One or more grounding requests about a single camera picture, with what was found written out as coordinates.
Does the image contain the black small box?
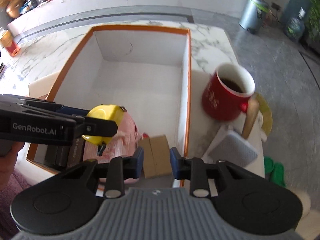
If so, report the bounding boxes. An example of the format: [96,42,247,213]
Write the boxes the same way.
[44,145,71,167]

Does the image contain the yellow tape measure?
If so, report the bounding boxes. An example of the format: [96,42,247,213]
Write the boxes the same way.
[82,105,127,146]

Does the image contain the orange tea bottle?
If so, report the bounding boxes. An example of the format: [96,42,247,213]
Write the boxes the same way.
[0,28,20,57]

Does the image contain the pink cloth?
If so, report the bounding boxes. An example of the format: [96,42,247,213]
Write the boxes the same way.
[83,112,143,164]

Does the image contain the white glasses case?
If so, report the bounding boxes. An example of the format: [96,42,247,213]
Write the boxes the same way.
[28,72,60,100]

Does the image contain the silver pedal trash bin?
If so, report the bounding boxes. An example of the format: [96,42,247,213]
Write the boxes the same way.
[239,0,269,34]

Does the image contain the brown photo box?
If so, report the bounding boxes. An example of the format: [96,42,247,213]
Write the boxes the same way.
[67,137,85,168]

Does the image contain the water jug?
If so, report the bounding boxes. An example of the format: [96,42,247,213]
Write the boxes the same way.
[284,8,305,42]

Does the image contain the orange cardboard box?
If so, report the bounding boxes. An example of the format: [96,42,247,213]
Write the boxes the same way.
[26,24,193,188]

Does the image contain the purple fluffy blanket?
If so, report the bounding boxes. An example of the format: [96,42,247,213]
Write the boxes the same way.
[1,170,30,239]

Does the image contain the red mug wooden handle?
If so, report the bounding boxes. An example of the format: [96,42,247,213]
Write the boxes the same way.
[201,63,259,139]

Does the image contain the copper vase dried flowers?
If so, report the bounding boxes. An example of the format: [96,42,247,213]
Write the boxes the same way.
[0,0,24,19]

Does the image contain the tan wooden box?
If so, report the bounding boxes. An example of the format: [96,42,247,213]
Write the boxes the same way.
[138,135,172,179]

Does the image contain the person left hand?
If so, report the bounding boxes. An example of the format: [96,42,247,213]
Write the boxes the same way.
[0,142,24,190]

